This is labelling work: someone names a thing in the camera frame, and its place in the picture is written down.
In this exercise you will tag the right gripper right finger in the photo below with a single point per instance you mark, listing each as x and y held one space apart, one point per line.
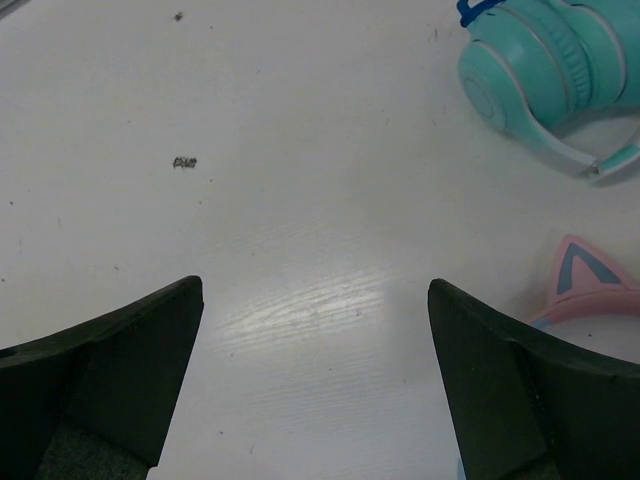
526 405

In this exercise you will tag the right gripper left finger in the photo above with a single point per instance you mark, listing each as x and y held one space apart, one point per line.
95 401

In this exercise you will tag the pink blue cat-ear headphones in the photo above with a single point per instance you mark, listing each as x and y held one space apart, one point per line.
586 282

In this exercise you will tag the teal white cat-ear headphones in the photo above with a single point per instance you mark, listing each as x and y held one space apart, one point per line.
530 65

